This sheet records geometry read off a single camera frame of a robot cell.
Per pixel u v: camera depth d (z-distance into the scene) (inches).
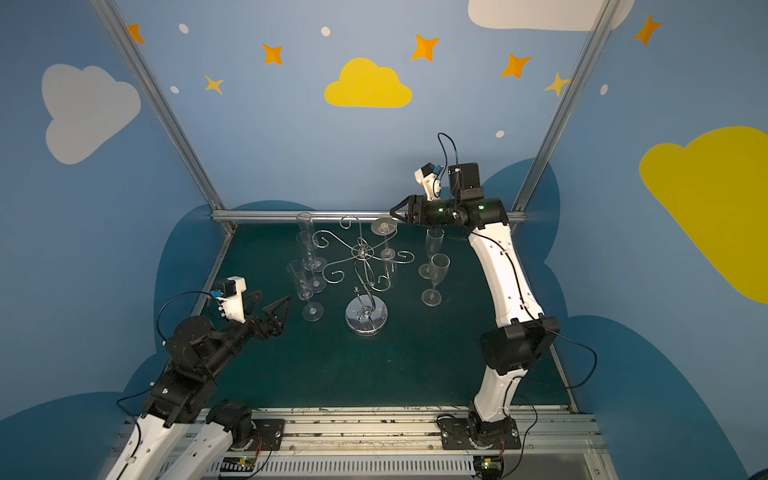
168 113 34.1
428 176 26.6
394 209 27.9
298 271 31.6
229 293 22.4
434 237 36.8
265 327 23.7
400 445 28.9
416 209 25.6
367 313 37.5
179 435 18.8
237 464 28.7
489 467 28.8
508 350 18.0
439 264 33.8
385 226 30.8
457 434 29.0
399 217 27.9
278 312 23.9
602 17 27.7
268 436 28.8
